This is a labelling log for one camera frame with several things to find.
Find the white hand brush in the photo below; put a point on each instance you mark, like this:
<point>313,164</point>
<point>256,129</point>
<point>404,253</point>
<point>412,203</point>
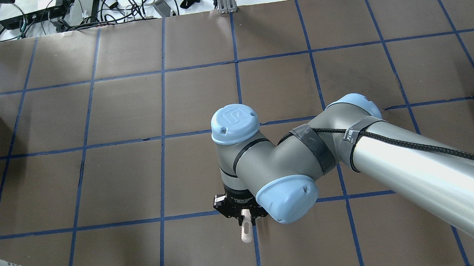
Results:
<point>246,226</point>

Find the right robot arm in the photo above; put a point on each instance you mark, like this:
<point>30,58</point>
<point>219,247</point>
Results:
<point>263,179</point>

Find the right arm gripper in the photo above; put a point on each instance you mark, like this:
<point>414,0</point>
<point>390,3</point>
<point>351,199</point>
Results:
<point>238,200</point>

